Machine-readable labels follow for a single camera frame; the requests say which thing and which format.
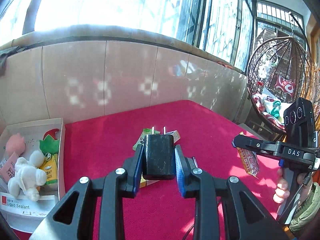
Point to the green leaflet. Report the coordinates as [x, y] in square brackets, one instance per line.
[145, 132]

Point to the white blue medicine box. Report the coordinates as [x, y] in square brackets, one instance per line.
[175, 135]

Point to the black power adapter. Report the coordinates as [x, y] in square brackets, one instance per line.
[158, 162]

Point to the grey cloth on sill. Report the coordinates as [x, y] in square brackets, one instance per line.
[4, 54]

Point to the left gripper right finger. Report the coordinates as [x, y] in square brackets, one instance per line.
[223, 205]

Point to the person right hand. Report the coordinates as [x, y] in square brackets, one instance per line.
[282, 189]

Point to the white plush toy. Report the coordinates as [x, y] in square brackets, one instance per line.
[28, 177]

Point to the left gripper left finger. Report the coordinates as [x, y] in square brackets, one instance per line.
[94, 203]

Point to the pink card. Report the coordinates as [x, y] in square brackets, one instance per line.
[8, 166]

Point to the white cardboard storage box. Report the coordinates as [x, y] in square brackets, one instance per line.
[21, 213]

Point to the wicker hanging egg chair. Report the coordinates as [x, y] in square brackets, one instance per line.
[280, 70]

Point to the green red plush toy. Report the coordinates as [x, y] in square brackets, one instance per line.
[49, 143]

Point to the window metal grille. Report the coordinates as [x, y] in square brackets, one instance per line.
[224, 28]

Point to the yellow red snack packet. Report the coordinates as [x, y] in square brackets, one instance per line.
[249, 161]

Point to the red bed blanket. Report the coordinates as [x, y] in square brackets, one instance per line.
[97, 146]

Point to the yellow sachet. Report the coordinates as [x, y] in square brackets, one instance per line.
[50, 167]

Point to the yellow white medicine box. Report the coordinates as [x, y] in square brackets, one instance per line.
[145, 182]

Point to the red white cushion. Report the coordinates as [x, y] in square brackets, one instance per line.
[286, 86]

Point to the pink plush toy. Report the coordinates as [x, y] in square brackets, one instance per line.
[15, 144]

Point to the green jacket forearm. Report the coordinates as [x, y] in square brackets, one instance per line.
[306, 213]

